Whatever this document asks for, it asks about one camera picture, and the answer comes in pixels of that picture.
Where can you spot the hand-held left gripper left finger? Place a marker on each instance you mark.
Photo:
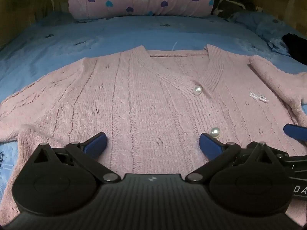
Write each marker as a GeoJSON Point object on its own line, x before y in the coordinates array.
{"type": "Point", "coordinates": [97, 143]}

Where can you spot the pink heart print quilt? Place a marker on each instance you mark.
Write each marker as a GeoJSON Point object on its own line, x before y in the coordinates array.
{"type": "Point", "coordinates": [144, 2]}

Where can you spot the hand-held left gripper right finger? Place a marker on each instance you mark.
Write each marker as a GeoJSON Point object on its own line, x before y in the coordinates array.
{"type": "Point", "coordinates": [209, 146]}

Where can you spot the blue dandelion print bedsheet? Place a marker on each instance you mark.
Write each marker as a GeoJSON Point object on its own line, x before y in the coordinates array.
{"type": "Point", "coordinates": [72, 36]}

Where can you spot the pink knitted cardigan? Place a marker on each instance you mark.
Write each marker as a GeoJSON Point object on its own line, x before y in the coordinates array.
{"type": "Point", "coordinates": [144, 100]}

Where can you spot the black cloth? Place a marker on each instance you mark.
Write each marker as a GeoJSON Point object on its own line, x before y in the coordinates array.
{"type": "Point", "coordinates": [297, 48]}

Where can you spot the blue pillow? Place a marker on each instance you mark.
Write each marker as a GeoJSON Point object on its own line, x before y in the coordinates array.
{"type": "Point", "coordinates": [261, 26]}

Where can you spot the dark grey white-trimmed cloth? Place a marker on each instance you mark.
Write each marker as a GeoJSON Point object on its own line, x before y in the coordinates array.
{"type": "Point", "coordinates": [230, 3]}

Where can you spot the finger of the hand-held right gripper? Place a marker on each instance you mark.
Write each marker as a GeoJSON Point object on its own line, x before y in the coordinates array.
{"type": "Point", "coordinates": [295, 132]}
{"type": "Point", "coordinates": [295, 160]}

